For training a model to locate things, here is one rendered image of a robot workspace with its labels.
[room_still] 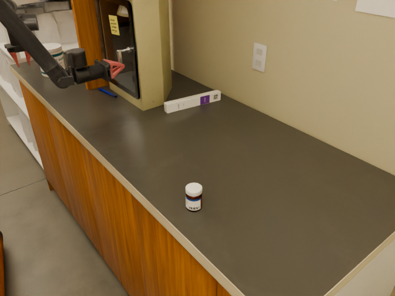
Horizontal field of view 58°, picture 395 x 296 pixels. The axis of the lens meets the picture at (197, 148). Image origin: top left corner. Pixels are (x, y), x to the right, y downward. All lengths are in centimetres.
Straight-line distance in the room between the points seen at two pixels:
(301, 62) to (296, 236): 70
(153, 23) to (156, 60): 15
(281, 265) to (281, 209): 20
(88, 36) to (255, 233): 121
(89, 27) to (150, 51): 38
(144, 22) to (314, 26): 63
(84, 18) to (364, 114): 123
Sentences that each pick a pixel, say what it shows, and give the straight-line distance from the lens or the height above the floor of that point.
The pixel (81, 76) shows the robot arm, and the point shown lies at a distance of 144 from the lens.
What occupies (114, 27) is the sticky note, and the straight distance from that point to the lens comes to 160.
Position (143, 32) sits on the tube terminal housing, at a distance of 148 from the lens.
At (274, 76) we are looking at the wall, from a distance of 153.
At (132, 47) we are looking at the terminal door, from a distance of 149.
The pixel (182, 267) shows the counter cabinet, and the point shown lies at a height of 75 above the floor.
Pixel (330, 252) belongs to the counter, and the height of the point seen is 94.
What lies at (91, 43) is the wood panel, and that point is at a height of 116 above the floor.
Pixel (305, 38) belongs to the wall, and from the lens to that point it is 140.
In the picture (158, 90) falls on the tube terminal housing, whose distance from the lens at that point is 159.
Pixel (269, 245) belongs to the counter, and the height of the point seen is 94.
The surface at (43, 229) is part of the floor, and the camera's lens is 250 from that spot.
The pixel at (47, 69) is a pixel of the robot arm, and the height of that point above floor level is 119.
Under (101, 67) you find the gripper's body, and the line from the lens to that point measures 147.
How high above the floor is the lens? 163
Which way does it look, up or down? 32 degrees down
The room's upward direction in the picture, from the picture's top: straight up
